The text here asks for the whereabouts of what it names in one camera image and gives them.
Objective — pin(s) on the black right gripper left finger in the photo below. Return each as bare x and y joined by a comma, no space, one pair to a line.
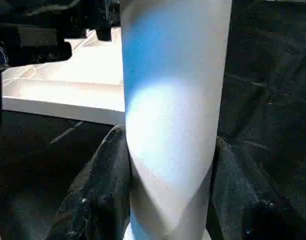
100,200

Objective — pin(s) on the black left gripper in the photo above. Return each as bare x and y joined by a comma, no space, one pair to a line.
32,45

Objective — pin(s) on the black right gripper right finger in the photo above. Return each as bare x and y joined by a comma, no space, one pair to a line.
248,210

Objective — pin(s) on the white plastic table top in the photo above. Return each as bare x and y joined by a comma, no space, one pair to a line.
67,85

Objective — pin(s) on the white plastic table leg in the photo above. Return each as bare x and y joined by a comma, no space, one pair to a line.
173,100

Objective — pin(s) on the black table mat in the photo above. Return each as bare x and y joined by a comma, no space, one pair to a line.
263,90

